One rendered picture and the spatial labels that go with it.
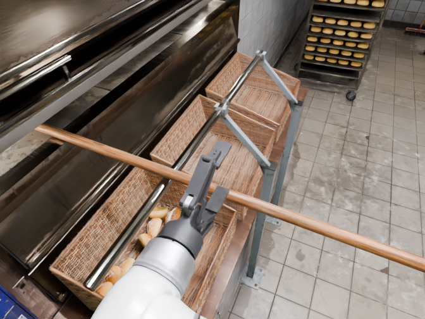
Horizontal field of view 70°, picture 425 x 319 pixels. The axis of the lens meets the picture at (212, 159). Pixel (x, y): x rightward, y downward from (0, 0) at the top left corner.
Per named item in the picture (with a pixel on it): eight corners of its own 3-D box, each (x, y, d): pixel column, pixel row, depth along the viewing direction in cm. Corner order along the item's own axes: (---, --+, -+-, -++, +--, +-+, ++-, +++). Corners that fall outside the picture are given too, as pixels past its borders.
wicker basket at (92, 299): (71, 302, 118) (43, 268, 99) (148, 197, 155) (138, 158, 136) (182, 359, 105) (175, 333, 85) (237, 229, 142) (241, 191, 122)
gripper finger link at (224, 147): (203, 165, 56) (202, 162, 55) (218, 142, 60) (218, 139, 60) (217, 169, 55) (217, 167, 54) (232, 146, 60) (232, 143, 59)
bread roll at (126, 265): (136, 264, 129) (124, 259, 129) (137, 256, 125) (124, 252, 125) (126, 286, 122) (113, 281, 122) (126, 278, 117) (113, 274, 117)
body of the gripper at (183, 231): (151, 229, 49) (179, 188, 55) (157, 256, 54) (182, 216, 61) (193, 247, 46) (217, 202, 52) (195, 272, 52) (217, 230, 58)
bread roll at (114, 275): (118, 260, 121) (104, 262, 117) (123, 275, 117) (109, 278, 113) (112, 275, 125) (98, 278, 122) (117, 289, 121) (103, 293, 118)
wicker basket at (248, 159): (154, 193, 157) (146, 154, 138) (199, 130, 195) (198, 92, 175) (243, 223, 144) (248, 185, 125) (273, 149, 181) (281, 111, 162)
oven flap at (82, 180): (24, 266, 93) (-26, 223, 82) (234, 42, 210) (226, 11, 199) (32, 268, 91) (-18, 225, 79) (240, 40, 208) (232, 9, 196)
